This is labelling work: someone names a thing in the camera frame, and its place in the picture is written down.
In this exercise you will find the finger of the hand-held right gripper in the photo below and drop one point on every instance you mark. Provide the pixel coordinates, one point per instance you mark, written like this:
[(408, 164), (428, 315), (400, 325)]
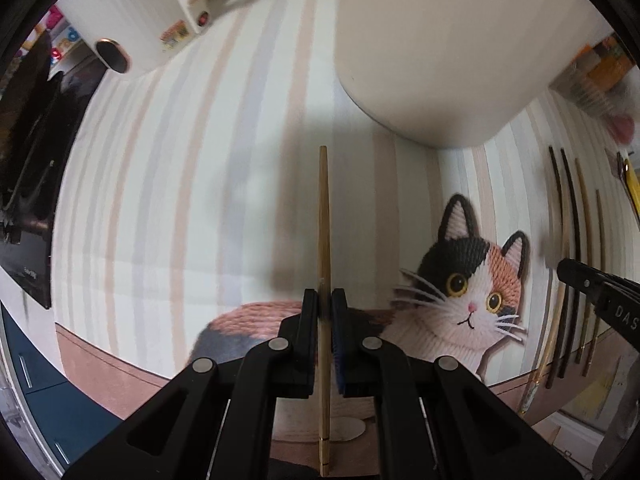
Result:
[(575, 274)]

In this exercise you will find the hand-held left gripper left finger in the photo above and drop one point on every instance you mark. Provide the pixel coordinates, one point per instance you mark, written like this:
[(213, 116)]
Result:
[(306, 330)]

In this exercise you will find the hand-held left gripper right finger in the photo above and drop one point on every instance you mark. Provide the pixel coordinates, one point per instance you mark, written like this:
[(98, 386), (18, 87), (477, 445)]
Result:
[(340, 340)]

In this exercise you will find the black chopstick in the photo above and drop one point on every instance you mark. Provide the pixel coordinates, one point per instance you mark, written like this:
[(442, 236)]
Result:
[(570, 180)]

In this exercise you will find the dark brown chopstick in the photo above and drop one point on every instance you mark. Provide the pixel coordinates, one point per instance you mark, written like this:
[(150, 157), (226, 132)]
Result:
[(556, 175)]

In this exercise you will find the cream utensil holder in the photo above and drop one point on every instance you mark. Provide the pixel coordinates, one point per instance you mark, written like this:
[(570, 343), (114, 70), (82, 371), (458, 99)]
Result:
[(450, 45)]

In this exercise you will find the yellow utility knife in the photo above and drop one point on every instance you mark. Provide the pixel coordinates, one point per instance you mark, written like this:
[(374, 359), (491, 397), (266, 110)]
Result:
[(632, 185)]

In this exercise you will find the clear plastic bag red contents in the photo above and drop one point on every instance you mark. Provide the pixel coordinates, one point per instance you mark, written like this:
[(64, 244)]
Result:
[(624, 127)]

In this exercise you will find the cat printed table mat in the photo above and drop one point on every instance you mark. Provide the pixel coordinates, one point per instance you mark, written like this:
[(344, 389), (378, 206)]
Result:
[(200, 170)]

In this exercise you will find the clear plastic organizer tray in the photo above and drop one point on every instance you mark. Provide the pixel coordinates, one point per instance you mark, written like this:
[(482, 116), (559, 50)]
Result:
[(590, 75)]

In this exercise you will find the blue kitchen cabinet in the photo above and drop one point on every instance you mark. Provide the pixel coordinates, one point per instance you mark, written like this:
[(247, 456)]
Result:
[(55, 410)]

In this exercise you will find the black cooktop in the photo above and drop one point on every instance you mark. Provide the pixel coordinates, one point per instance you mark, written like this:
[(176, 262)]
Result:
[(30, 185)]

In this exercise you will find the cream electric kettle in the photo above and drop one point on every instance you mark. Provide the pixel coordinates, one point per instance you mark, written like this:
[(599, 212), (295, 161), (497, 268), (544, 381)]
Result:
[(135, 15)]

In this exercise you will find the colourful wall stickers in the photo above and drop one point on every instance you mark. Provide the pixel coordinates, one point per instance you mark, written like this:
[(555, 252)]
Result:
[(62, 35)]

